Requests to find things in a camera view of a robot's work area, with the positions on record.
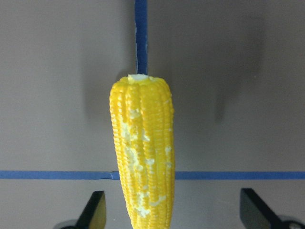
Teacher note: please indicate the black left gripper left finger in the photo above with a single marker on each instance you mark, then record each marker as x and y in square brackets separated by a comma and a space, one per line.
[94, 213]

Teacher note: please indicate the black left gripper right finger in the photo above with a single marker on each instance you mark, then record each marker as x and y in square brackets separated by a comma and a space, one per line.
[255, 213]

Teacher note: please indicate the yellow corn cob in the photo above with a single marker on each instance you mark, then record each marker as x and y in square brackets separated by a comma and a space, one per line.
[142, 122]

